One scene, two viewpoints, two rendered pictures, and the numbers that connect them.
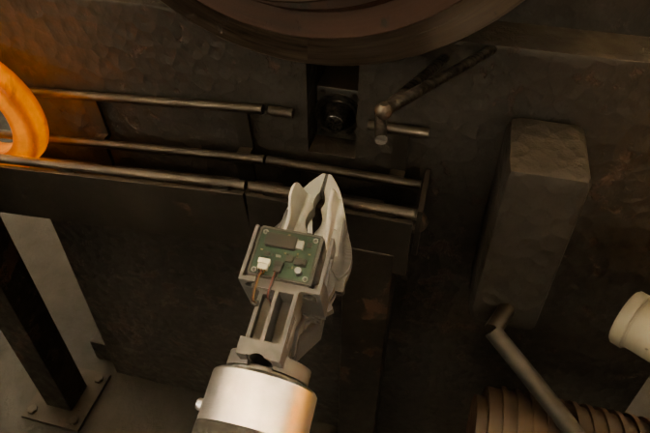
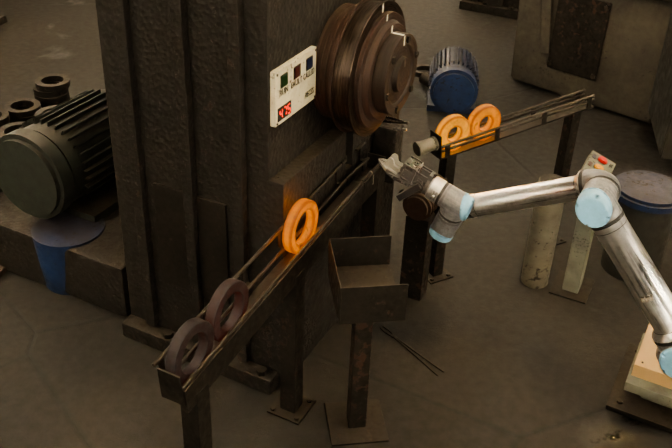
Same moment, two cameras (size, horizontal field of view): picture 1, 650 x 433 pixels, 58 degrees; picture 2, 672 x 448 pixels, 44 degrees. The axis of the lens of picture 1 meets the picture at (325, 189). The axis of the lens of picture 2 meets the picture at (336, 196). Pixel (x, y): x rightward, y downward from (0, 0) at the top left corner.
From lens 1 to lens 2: 2.87 m
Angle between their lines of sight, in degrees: 62
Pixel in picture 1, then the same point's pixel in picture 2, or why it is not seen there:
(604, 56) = not seen: hidden behind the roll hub
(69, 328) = (240, 408)
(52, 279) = not seen: hidden behind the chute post
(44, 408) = (296, 414)
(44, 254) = (165, 424)
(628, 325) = (422, 147)
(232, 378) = (436, 181)
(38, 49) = (298, 192)
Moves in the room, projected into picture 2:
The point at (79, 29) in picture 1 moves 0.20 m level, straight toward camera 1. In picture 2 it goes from (308, 173) to (366, 169)
